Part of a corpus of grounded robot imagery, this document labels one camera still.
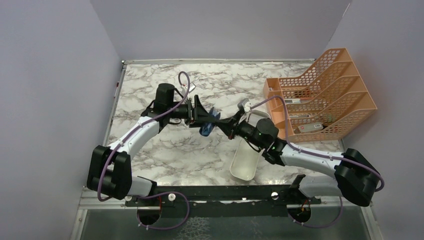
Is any blue leather card holder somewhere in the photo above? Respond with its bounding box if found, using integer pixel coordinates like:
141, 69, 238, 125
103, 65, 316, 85
199, 107, 221, 137

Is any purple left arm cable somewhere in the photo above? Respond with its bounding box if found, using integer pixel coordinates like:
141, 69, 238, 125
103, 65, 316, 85
96, 71, 191, 202

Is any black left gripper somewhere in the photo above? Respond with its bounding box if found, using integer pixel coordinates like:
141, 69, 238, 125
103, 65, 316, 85
167, 94, 215, 128

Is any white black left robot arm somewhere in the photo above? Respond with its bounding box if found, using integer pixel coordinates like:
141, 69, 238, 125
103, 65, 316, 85
86, 83, 221, 206

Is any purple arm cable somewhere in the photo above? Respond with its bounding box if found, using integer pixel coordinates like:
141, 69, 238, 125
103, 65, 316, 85
96, 71, 191, 202
250, 96, 385, 193

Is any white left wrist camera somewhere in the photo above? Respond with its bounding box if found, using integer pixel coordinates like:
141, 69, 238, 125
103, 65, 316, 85
180, 84, 196, 95

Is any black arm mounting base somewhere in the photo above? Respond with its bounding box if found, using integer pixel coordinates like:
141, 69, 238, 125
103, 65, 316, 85
125, 174, 321, 228

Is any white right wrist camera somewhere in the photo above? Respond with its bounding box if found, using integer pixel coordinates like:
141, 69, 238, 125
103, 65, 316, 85
237, 98, 253, 113

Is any white oblong plastic tray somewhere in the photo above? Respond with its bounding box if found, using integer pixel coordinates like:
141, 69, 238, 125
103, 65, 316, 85
229, 110, 270, 183

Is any orange mesh file organizer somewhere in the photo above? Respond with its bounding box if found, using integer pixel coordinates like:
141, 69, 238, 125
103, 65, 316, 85
263, 48, 377, 143

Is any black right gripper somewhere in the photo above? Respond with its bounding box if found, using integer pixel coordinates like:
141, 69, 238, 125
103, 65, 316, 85
215, 110, 265, 149

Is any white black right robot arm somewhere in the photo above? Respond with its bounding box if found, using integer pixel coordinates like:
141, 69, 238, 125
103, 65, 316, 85
215, 111, 383, 207

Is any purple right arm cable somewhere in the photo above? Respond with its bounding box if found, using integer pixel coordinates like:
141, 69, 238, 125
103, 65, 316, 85
250, 96, 385, 193

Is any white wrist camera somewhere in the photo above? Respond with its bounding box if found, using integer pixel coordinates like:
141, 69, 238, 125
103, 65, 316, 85
180, 84, 196, 95
237, 98, 253, 113

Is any grey red box in organizer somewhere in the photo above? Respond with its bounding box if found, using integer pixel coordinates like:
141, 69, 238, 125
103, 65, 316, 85
297, 122, 324, 134

